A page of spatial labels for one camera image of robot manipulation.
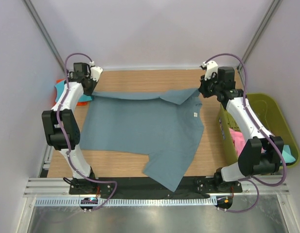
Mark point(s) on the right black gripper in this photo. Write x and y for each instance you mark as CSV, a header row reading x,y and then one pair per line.
x,y
202,89

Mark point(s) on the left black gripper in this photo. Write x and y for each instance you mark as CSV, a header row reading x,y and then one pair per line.
x,y
94,83

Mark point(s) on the grey blue t shirt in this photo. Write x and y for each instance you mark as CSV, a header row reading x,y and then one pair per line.
x,y
164,126

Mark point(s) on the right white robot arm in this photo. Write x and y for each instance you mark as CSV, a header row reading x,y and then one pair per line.
x,y
262,153

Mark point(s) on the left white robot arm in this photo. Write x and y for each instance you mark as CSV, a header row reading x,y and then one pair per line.
x,y
60,127

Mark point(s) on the folded turquoise t shirt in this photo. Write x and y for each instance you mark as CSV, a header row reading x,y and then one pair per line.
x,y
61,91

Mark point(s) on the folded orange t shirt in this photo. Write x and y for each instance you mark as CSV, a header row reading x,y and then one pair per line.
x,y
58,82

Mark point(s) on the olive green plastic basket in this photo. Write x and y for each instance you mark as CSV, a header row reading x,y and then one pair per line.
x,y
270,115

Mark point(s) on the pink t shirt in basket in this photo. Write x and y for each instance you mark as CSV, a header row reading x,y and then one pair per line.
x,y
238,141

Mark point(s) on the turquoise t shirt in basket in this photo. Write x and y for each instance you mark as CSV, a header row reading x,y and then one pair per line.
x,y
287,155

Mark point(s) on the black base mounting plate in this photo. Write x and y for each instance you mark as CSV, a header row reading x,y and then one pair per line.
x,y
106,192

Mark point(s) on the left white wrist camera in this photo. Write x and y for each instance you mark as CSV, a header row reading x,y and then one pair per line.
x,y
95,71

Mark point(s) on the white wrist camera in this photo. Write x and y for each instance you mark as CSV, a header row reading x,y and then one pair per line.
x,y
95,71
210,68

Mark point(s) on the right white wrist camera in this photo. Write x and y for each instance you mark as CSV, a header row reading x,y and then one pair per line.
x,y
210,68

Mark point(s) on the left aluminium corner post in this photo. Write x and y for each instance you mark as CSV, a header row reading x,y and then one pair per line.
x,y
44,32

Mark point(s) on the aluminium corner post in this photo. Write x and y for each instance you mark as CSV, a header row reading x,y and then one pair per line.
x,y
44,32
266,19

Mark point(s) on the right aluminium corner post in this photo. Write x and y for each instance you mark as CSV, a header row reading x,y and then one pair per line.
x,y
266,19

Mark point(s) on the aluminium front frame rail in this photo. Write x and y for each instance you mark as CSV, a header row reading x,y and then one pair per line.
x,y
42,188

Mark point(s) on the white slotted cable duct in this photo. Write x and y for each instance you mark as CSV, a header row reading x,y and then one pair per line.
x,y
125,201

